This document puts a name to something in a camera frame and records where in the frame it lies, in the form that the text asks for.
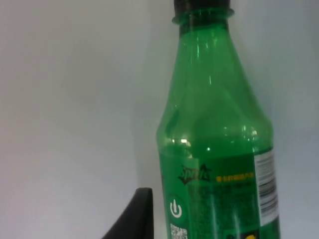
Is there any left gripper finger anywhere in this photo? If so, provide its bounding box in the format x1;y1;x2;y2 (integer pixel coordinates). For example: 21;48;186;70
101;188;153;239

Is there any green plastic bottle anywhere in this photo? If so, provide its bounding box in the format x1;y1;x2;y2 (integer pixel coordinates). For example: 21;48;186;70
156;0;282;239

